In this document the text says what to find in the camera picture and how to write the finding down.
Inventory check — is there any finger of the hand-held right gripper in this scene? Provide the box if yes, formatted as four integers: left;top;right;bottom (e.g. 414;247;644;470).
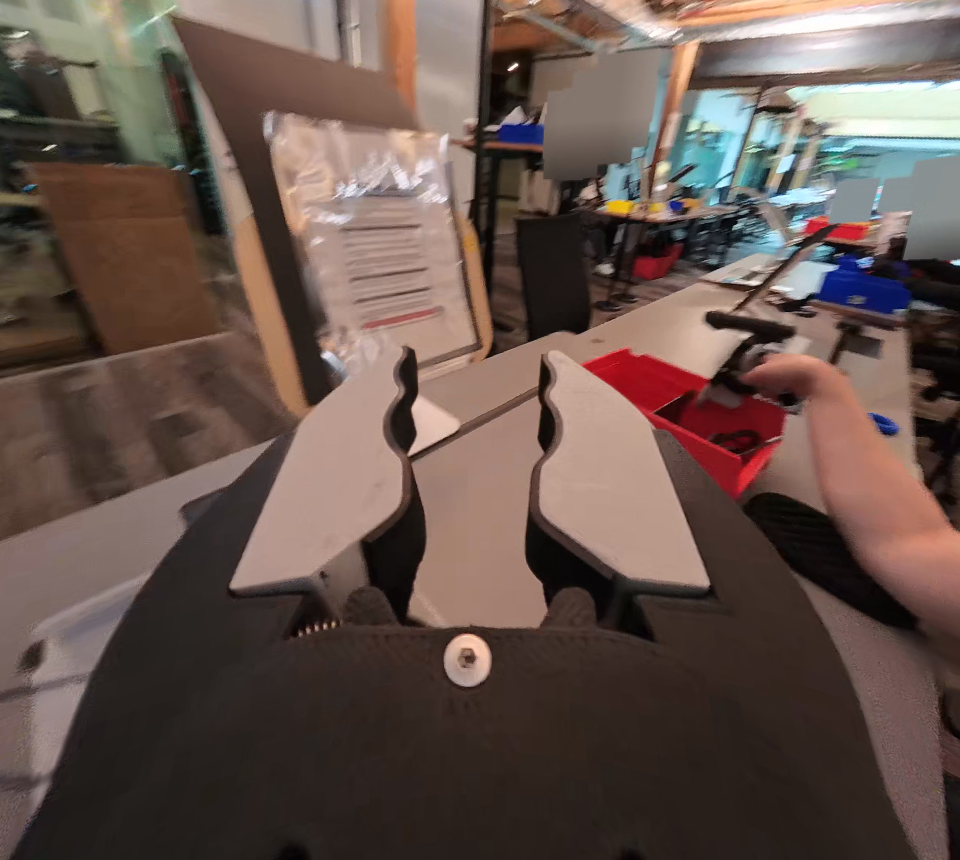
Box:
696;379;745;413

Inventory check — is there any black panel on white stand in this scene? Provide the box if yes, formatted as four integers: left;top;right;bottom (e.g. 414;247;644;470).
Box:
708;223;841;314

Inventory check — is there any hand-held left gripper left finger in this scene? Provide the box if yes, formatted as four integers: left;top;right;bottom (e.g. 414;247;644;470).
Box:
228;345;429;627

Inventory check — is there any black office chair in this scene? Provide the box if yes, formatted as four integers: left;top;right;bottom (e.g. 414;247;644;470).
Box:
903;259;960;501
514;210;595;344

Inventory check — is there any wooden post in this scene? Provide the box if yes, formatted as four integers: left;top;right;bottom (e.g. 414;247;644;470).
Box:
369;0;420;119

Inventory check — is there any instruction sheet board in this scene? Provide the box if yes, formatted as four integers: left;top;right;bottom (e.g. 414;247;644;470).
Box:
171;16;496;419

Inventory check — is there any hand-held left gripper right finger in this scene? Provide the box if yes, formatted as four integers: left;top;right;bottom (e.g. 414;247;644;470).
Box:
525;350;712;627

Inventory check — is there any black wrist rest pad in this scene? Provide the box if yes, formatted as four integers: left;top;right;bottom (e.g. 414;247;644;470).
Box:
742;491;922;630

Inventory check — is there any red storage bin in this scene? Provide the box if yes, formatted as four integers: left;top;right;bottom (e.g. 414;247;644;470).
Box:
632;244;685;281

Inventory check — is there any brown cardboard panel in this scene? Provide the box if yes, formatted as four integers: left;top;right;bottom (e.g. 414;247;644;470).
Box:
26;161;222;356

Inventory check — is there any red plastic bin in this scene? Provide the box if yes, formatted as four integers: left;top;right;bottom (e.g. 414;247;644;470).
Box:
581;348;789;501

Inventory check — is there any person's right forearm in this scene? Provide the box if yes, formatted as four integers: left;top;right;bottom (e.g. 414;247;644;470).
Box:
798;373;960;655

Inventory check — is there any person's right hand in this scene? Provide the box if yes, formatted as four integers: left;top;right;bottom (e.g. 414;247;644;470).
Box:
738;352;835;411

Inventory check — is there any black usb cable bundle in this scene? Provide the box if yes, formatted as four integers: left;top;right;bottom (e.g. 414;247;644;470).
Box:
708;427;785;458

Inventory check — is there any clear plastic bin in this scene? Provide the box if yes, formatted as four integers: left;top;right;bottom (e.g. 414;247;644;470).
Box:
30;571;155;689

